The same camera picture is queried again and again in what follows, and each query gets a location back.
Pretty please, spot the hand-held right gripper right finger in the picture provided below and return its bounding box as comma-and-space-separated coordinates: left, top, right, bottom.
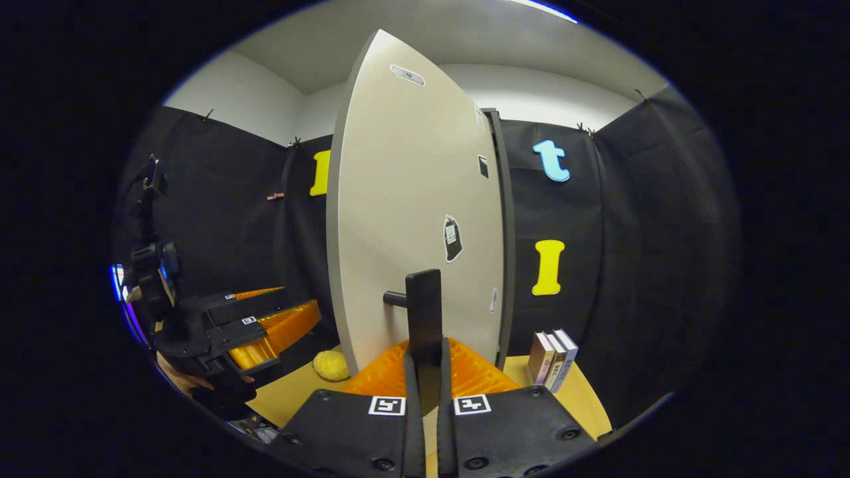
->
435, 335, 598, 478

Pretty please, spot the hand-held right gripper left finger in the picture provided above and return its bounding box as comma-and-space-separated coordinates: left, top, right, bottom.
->
269, 335, 426, 478

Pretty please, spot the black cabinet door handle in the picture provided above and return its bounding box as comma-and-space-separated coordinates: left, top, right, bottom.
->
383, 269, 444, 416

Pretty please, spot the beige cabinet door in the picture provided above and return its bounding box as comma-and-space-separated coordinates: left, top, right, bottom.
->
325, 29, 505, 379

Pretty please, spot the computer monitor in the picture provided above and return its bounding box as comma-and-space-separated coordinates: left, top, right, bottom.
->
110, 264, 150, 349

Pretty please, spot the yellow bumpy toy bun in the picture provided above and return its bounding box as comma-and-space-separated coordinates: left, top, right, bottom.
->
313, 349, 351, 382

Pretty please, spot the dark spine book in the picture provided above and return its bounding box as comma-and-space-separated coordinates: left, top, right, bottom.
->
545, 332, 568, 391

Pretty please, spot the black backdrop cloth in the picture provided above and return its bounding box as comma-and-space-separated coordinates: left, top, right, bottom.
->
113, 83, 741, 426

